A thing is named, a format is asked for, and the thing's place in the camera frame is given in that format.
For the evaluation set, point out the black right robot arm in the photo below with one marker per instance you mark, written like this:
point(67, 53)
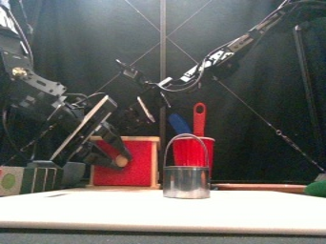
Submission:
point(238, 47)

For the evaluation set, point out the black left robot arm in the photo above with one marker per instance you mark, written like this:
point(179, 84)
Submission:
point(25, 92)

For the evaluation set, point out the red wooden-framed drawer box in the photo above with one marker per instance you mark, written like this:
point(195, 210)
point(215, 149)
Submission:
point(140, 168)

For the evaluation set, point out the blue plastic utensil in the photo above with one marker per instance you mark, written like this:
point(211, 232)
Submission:
point(179, 124)

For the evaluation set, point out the red plastic cup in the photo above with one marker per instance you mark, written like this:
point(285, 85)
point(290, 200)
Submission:
point(191, 152)

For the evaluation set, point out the toy box with green dot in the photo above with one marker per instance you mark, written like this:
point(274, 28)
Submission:
point(25, 180)

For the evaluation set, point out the white board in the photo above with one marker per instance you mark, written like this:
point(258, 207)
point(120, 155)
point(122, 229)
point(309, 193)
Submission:
point(160, 211)

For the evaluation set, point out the brown wooden board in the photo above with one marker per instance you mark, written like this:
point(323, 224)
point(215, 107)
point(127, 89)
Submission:
point(258, 187)

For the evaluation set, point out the green round toy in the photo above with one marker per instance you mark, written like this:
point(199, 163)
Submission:
point(317, 188)

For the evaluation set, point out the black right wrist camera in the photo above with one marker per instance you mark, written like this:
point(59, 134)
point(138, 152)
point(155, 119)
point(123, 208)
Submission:
point(132, 73)

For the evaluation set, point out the vertical metal frame pole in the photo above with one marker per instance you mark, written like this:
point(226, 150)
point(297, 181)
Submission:
point(163, 47)

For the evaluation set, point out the slanted black frame pole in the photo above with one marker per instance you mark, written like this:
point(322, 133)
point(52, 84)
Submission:
point(306, 85)

